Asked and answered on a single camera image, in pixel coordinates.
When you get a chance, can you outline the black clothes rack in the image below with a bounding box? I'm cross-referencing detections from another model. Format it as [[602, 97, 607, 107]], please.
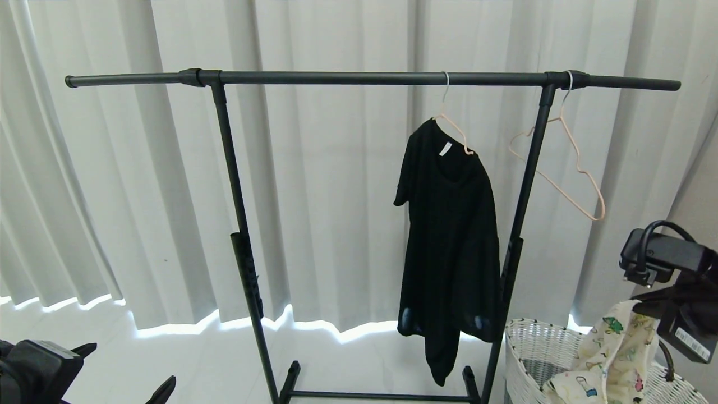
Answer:
[[65, 68, 682, 404]]

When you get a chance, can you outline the black garment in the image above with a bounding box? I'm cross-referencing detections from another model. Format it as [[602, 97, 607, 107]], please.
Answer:
[[394, 118, 503, 388]]

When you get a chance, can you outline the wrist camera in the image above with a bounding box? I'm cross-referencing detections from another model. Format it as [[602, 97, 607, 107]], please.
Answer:
[[0, 339, 85, 404], [619, 227, 717, 288]]

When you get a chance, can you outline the cream printed garment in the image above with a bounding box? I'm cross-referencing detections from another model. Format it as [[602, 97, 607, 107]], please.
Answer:
[[541, 299, 661, 404]]

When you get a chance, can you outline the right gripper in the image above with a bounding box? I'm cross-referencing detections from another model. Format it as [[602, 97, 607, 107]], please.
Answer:
[[634, 269, 718, 364]]

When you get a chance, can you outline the white laundry basket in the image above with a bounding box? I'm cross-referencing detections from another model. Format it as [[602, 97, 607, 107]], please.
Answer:
[[505, 318, 710, 404]]

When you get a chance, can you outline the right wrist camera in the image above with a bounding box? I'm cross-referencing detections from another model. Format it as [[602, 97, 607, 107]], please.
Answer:
[[619, 227, 717, 288]]

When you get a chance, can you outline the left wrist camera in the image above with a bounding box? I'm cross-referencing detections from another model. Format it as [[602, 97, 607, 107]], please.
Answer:
[[0, 339, 85, 404]]

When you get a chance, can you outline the pink clothes hanger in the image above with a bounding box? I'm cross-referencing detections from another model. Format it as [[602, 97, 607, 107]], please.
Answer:
[[509, 70, 606, 221], [432, 71, 475, 156]]

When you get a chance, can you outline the black cable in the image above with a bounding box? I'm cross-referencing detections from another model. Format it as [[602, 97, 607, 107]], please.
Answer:
[[636, 220, 697, 277]]

